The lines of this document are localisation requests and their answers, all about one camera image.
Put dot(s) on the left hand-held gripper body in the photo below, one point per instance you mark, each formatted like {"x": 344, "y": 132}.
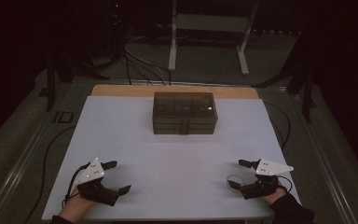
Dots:
{"x": 96, "y": 190}

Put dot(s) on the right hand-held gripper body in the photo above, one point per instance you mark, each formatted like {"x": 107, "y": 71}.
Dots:
{"x": 261, "y": 186}

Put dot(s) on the dark clear drawer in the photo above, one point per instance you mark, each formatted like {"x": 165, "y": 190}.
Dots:
{"x": 167, "y": 129}
{"x": 167, "y": 121}

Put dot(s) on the dark clear drawer box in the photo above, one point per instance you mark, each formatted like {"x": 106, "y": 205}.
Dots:
{"x": 183, "y": 104}

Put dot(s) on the person's right hand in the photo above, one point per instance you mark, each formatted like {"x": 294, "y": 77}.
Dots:
{"x": 275, "y": 196}

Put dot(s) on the person's left hand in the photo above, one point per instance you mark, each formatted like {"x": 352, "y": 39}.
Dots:
{"x": 76, "y": 208}

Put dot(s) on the white table sheet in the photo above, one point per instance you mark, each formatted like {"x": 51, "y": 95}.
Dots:
{"x": 167, "y": 161}

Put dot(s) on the black stand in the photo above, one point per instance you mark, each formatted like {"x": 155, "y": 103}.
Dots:
{"x": 307, "y": 93}
{"x": 50, "y": 87}

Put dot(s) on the power strip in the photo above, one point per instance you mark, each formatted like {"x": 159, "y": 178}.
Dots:
{"x": 276, "y": 31}

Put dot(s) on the grey metal stand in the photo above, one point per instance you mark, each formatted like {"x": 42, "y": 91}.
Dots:
{"x": 211, "y": 23}

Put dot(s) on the dark equipment rack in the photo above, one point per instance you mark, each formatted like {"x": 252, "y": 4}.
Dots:
{"x": 117, "y": 18}

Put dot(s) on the metal floor rail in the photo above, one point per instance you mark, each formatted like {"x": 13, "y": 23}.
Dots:
{"x": 18, "y": 168}
{"x": 323, "y": 161}

